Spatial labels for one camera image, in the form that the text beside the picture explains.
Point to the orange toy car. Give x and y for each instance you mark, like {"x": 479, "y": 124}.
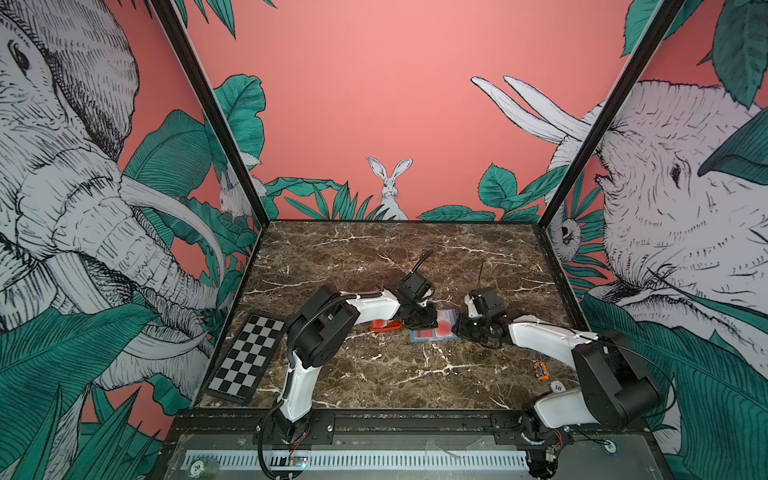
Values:
{"x": 541, "y": 371}

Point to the white round token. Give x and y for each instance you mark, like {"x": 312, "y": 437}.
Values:
{"x": 557, "y": 387}

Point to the black corner frame post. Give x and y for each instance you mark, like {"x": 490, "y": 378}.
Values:
{"x": 168, "y": 16}
{"x": 652, "y": 36}

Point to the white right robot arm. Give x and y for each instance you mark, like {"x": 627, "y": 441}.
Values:
{"x": 615, "y": 386}

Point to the black left corner frame post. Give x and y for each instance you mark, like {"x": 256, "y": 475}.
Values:
{"x": 168, "y": 16}

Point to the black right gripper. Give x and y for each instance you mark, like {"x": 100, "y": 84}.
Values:
{"x": 462, "y": 331}

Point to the black white checkerboard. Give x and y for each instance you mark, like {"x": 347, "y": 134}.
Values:
{"x": 237, "y": 377}

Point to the blue card holder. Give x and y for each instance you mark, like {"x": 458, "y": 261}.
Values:
{"x": 434, "y": 339}

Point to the white slotted cable duct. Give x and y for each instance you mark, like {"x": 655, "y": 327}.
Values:
{"x": 199, "y": 461}

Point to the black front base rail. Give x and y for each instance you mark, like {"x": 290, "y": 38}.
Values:
{"x": 212, "y": 428}

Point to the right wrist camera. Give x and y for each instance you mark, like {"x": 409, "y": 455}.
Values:
{"x": 486, "y": 304}

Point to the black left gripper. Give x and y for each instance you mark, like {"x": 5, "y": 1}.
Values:
{"x": 431, "y": 321}

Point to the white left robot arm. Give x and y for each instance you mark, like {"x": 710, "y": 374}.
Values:
{"x": 318, "y": 329}

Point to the black right corner frame post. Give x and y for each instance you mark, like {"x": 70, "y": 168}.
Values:
{"x": 652, "y": 36}

